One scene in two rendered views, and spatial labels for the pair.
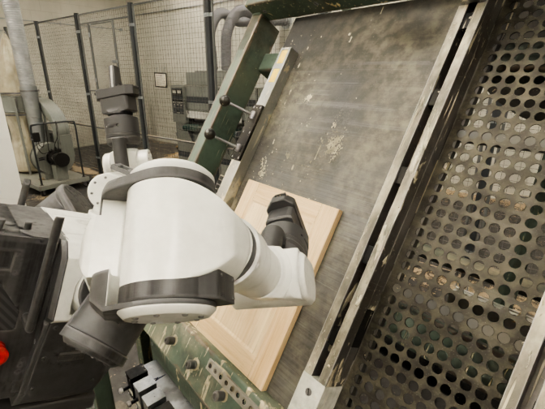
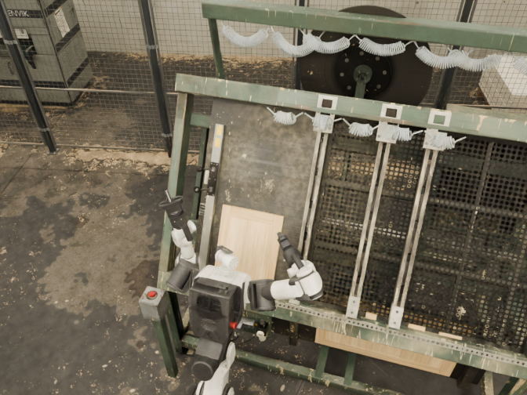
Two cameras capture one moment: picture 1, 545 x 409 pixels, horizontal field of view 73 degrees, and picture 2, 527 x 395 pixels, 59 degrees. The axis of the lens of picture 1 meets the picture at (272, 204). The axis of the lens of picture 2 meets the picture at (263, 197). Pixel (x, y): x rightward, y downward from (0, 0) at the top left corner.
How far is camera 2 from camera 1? 194 cm
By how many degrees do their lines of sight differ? 35
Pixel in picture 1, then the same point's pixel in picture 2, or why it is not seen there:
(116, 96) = (175, 206)
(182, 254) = (318, 286)
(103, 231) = (298, 288)
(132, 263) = (312, 291)
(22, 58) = not seen: outside the picture
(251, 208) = (231, 219)
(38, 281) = (241, 301)
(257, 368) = not seen: hidden behind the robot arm
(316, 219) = (273, 222)
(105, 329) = (272, 303)
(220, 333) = not seen: hidden behind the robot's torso
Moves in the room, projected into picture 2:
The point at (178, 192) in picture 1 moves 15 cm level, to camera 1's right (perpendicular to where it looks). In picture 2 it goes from (313, 277) to (339, 262)
